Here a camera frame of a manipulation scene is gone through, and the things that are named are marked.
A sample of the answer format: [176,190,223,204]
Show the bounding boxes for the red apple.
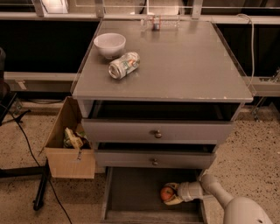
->
[160,186,174,201]

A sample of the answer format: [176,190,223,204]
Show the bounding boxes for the crushed soda can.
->
[108,52,140,80]

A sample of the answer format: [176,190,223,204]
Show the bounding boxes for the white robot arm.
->
[160,174,273,224]

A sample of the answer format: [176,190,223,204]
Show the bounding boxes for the crumpled snack wrappers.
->
[63,124,90,150]

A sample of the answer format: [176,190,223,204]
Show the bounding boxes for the cardboard box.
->
[44,97,95,179]

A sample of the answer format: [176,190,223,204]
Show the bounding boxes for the clear plastic water bottle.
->
[140,15,179,32]

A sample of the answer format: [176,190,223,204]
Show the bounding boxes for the middle grey drawer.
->
[94,150,216,169]

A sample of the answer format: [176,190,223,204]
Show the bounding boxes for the open bottom grey drawer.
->
[101,167,207,224]

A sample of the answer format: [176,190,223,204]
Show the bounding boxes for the black floor cable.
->
[0,103,74,224]

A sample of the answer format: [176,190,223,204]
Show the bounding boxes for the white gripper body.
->
[177,181,204,202]

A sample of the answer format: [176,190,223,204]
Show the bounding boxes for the top grey drawer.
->
[81,119,234,144]

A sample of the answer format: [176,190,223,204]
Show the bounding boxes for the grey drawer cabinet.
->
[71,19,254,170]

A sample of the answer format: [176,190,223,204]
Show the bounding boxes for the white ceramic bowl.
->
[94,33,126,59]

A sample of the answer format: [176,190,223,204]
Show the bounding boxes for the white hanging cable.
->
[235,13,256,88]

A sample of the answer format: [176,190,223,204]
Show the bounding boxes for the black stand base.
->
[0,161,50,211]

